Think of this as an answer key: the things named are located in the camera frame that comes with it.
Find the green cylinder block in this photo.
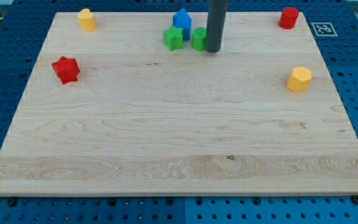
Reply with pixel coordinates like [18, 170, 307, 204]
[192, 27, 206, 51]

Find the red cylinder block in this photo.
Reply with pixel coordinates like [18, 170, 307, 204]
[278, 7, 299, 29]

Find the black bolt front left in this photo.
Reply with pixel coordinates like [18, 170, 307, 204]
[6, 197, 17, 207]

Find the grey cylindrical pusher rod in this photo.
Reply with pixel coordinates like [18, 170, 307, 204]
[205, 0, 229, 53]

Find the yellow heart block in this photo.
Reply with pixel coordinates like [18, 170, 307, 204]
[77, 8, 97, 31]

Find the black bolt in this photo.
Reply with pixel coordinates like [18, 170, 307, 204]
[6, 197, 17, 207]
[351, 195, 358, 205]

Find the red star block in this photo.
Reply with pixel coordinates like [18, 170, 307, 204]
[52, 56, 80, 85]

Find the white fiducial marker tag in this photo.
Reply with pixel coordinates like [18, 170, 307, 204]
[311, 22, 337, 37]

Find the blue pentagon block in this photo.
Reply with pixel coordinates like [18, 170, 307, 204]
[173, 8, 192, 40]

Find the green star block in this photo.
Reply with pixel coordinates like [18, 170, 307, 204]
[163, 26, 183, 50]

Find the black bolt front right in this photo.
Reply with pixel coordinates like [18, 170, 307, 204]
[351, 195, 358, 205]

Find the wooden board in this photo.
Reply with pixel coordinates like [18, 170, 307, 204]
[0, 12, 358, 197]

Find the yellow hexagon block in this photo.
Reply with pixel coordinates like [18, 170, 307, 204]
[287, 66, 312, 92]

